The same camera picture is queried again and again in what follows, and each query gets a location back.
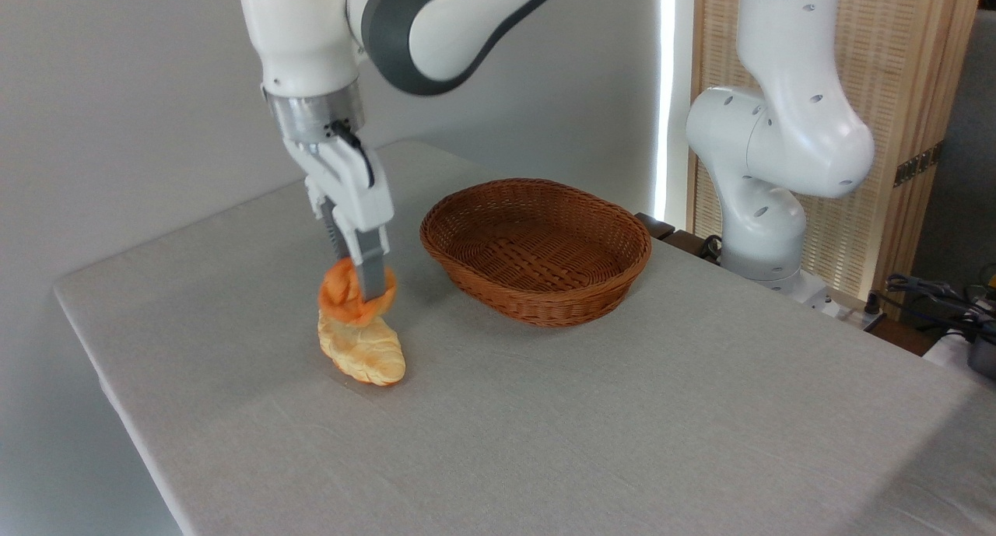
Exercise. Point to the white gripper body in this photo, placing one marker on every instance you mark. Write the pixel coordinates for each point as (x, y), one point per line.
(350, 186)

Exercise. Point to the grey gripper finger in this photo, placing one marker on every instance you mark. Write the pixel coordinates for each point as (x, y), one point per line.
(334, 232)
(372, 271)

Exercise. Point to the orange bread roll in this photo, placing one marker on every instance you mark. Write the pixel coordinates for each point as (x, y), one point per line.
(342, 299)

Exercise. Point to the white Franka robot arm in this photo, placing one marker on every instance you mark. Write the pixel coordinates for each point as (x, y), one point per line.
(303, 30)

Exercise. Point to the pale yellow bread loaf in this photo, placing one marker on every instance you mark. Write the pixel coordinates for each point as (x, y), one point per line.
(366, 353)

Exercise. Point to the brown wicker basket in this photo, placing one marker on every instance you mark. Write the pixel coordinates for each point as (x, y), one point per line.
(545, 256)

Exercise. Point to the dark brown wooden block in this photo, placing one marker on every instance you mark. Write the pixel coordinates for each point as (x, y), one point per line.
(655, 225)

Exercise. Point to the white power strip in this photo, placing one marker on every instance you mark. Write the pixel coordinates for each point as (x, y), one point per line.
(848, 310)

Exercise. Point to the dark metal screen hinge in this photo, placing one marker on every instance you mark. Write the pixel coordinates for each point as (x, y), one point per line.
(918, 165)

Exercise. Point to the wooden folding screen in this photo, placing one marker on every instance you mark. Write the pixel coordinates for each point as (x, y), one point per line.
(895, 69)

